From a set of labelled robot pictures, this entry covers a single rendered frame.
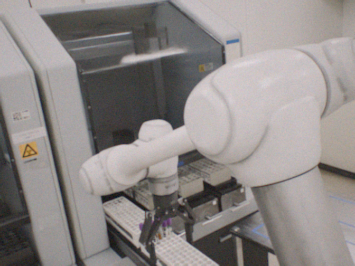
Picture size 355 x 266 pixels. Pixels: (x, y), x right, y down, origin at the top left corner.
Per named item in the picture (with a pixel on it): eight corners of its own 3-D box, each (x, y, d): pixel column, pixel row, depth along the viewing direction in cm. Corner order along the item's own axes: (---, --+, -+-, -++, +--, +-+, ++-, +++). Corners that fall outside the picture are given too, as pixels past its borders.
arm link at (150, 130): (164, 161, 123) (129, 176, 115) (158, 113, 118) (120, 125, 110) (187, 170, 114) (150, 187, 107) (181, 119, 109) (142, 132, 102)
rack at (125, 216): (102, 218, 158) (99, 205, 156) (124, 209, 163) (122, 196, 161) (138, 251, 134) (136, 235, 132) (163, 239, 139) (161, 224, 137)
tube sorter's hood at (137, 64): (57, 160, 182) (25, 15, 163) (168, 126, 213) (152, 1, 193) (104, 196, 141) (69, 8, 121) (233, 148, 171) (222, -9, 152)
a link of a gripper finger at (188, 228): (184, 222, 126) (185, 221, 127) (186, 241, 129) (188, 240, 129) (189, 226, 124) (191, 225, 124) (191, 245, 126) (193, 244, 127)
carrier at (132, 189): (154, 190, 173) (152, 178, 171) (156, 192, 171) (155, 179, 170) (130, 199, 167) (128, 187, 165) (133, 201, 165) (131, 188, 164)
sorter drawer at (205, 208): (117, 177, 213) (114, 161, 211) (139, 169, 220) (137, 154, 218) (199, 230, 155) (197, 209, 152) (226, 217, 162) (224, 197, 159)
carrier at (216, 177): (228, 177, 177) (227, 164, 176) (231, 178, 176) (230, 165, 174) (207, 185, 172) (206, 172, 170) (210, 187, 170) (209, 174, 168)
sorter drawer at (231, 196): (141, 168, 221) (139, 153, 218) (162, 161, 228) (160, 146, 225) (229, 216, 162) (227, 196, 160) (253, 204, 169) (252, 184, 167)
